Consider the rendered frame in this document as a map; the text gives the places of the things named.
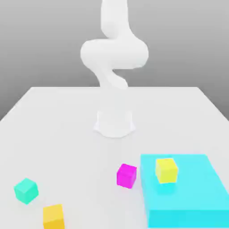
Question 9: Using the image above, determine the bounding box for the small magenta cube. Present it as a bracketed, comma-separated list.
[116, 163, 138, 190]

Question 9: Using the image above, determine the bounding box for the small yellow cube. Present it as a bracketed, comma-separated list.
[155, 158, 178, 184]

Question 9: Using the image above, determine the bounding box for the small teal cube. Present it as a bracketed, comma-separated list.
[13, 178, 39, 205]

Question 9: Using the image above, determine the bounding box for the small orange cube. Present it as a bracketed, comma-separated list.
[42, 204, 65, 229]

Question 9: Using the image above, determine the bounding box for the large cyan box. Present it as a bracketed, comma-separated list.
[140, 153, 229, 229]

